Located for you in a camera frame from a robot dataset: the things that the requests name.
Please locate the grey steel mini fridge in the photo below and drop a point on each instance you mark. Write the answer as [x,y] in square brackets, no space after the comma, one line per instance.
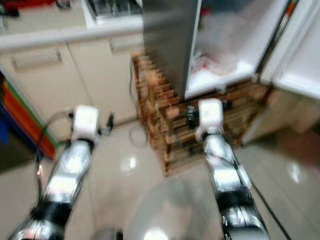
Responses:
[170,45]

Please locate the white fridge door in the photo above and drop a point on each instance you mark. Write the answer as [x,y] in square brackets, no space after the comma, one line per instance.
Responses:
[300,55]

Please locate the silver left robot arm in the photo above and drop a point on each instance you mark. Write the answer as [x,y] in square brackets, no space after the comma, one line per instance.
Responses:
[75,165]

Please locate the wooden wine rack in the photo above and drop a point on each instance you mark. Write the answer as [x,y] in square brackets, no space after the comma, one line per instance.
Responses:
[160,115]

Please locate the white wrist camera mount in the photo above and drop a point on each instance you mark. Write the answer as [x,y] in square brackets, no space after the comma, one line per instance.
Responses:
[210,111]
[86,122]

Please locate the blue plastic crate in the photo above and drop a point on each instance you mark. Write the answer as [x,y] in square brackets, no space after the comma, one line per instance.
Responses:
[3,125]

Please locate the beige kitchen cabinet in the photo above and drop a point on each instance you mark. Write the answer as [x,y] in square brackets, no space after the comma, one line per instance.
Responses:
[60,90]

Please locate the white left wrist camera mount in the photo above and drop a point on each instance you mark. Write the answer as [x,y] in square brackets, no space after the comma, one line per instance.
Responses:
[86,122]

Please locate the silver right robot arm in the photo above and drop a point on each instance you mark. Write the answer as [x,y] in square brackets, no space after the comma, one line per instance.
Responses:
[222,170]

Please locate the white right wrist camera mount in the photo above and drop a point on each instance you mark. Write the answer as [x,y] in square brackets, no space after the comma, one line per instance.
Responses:
[210,111]

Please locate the steel gas hob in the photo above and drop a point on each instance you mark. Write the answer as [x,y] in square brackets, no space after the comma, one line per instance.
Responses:
[114,9]

